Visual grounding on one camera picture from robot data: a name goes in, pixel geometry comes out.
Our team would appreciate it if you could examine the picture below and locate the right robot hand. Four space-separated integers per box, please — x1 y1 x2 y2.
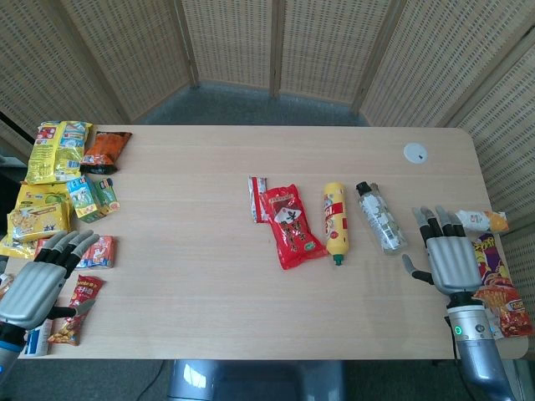
401 204 484 298

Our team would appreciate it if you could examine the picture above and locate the white blue bottle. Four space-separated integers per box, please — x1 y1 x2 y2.
23 319 55 357

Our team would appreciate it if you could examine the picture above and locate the red peanut snack bag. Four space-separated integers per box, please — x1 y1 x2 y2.
48 275 105 347

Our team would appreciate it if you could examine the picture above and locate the orange white sausage pack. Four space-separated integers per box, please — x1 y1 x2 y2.
35 235 117 269

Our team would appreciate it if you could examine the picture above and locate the red sauce pouch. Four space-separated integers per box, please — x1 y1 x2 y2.
260 183 329 271

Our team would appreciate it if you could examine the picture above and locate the woven folding screen panel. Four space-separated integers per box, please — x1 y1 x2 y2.
0 0 129 145
354 0 535 126
446 37 535 318
271 0 405 112
179 0 280 98
58 0 200 124

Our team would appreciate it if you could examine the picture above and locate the yellow biscuit bag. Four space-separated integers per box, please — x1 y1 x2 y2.
0 202 73 258

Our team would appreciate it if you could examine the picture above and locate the white round cable grommet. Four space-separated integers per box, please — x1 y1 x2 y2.
403 142 430 165

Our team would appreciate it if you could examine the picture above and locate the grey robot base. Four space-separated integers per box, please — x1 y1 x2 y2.
166 359 348 401

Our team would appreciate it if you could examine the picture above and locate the blue green drink carton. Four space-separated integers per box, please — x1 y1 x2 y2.
66 176 106 224

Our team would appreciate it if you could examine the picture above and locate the large yellow snack bag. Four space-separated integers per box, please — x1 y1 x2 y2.
23 120 94 185

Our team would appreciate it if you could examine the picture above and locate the yellow squeeze bottle green cap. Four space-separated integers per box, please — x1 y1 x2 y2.
322 180 349 267

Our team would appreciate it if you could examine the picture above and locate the purple chips bag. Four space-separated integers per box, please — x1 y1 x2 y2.
471 233 535 339

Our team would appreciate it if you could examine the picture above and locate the white orange snack packet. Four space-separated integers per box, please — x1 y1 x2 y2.
454 209 510 233

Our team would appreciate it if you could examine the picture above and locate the small red white sachet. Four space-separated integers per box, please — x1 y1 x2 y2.
247 175 269 226

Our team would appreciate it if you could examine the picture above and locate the black floor cable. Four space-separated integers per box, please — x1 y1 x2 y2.
136 360 166 401

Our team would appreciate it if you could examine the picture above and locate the clear plastic bottle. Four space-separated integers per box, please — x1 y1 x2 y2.
355 180 408 256

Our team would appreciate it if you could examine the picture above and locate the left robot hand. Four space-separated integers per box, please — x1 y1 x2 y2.
0 230 100 331

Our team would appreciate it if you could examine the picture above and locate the yellow lemon print pack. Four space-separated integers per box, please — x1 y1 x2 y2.
14 182 73 212

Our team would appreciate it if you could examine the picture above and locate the orange black snack bag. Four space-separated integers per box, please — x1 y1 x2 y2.
79 130 133 175

